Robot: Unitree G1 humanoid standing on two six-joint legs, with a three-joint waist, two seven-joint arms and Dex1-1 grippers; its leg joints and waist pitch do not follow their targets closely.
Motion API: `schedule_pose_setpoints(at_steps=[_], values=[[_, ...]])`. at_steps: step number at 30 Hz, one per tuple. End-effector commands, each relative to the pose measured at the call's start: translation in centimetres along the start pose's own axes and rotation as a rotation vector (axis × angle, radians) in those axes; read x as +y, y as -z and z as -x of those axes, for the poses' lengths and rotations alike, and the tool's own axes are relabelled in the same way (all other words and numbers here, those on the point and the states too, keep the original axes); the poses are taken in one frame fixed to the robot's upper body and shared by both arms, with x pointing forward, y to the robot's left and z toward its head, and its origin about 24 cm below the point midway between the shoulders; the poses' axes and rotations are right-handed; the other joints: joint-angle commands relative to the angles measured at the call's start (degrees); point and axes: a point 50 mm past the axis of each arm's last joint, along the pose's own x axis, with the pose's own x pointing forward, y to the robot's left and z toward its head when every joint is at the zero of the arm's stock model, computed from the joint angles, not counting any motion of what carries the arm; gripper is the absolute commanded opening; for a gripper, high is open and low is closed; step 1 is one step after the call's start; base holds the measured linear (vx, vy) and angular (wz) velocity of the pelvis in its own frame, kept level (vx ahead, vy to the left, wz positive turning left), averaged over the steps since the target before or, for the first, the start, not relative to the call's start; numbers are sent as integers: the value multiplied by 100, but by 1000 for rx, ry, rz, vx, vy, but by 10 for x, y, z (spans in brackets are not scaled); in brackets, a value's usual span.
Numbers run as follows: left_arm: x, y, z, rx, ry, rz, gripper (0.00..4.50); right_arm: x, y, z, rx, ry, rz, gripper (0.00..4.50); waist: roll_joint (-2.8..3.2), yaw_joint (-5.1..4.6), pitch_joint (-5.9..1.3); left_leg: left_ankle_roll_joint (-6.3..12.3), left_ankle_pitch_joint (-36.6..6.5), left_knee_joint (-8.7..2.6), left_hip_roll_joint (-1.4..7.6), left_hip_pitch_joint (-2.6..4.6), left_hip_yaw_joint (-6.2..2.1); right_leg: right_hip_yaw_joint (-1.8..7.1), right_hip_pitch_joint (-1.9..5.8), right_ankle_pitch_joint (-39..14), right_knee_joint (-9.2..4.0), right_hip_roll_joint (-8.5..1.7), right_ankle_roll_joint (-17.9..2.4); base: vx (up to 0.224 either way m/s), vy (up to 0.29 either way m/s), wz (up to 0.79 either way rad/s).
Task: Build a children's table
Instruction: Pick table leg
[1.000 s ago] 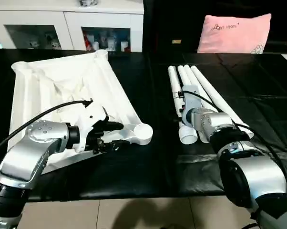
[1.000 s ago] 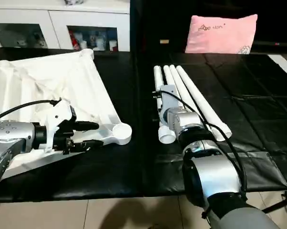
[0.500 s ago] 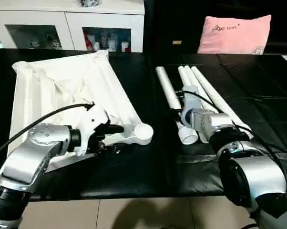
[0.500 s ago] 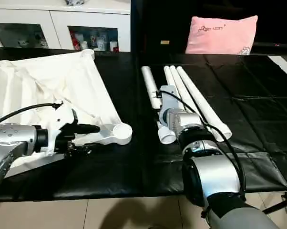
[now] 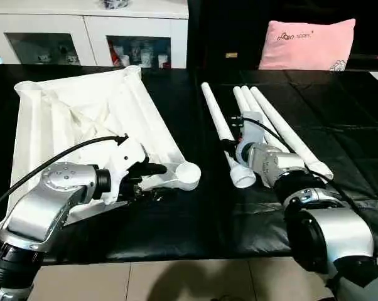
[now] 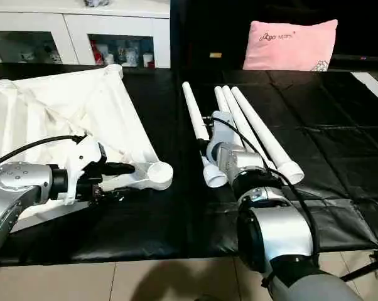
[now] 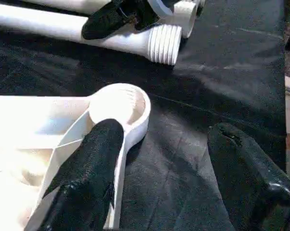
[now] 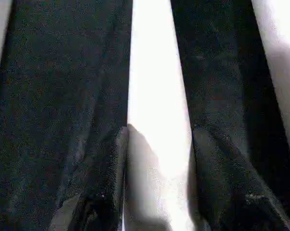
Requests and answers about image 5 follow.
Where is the white glass-door cabinet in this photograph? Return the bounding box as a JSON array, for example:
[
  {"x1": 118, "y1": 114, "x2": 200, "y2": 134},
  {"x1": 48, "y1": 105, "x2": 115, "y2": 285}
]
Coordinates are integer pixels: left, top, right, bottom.
[{"x1": 0, "y1": 0, "x2": 190, "y2": 68}]

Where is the black cabinet with gold label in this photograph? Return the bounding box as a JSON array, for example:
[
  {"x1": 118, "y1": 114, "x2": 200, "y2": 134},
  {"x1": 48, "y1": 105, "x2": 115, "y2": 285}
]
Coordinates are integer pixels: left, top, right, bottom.
[{"x1": 188, "y1": 0, "x2": 378, "y2": 71}]

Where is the black work mat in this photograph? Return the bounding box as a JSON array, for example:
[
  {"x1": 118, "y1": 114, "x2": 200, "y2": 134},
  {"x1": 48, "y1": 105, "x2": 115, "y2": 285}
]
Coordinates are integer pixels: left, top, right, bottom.
[{"x1": 0, "y1": 63, "x2": 378, "y2": 264}]

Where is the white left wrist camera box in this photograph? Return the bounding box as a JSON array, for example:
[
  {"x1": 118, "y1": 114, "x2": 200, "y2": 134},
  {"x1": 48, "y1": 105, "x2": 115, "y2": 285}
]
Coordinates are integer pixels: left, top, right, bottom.
[{"x1": 103, "y1": 138, "x2": 147, "y2": 205}]

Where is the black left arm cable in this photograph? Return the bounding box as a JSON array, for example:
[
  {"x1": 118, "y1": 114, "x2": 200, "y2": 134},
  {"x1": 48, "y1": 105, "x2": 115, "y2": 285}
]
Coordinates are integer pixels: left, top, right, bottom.
[{"x1": 0, "y1": 134, "x2": 129, "y2": 217}]

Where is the dark patterned ornament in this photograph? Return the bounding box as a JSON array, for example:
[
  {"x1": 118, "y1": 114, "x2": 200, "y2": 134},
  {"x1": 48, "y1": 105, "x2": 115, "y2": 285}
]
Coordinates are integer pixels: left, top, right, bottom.
[{"x1": 101, "y1": 0, "x2": 131, "y2": 9}]

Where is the pink pillow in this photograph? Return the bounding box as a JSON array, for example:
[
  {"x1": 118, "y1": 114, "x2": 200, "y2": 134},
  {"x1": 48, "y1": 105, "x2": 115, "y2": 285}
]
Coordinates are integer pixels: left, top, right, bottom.
[{"x1": 258, "y1": 18, "x2": 357, "y2": 71}]

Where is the white plastic table top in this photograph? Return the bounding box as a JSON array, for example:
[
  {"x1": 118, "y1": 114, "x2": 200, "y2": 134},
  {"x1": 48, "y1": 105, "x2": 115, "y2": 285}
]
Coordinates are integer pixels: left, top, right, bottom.
[{"x1": 7, "y1": 65, "x2": 202, "y2": 221}]

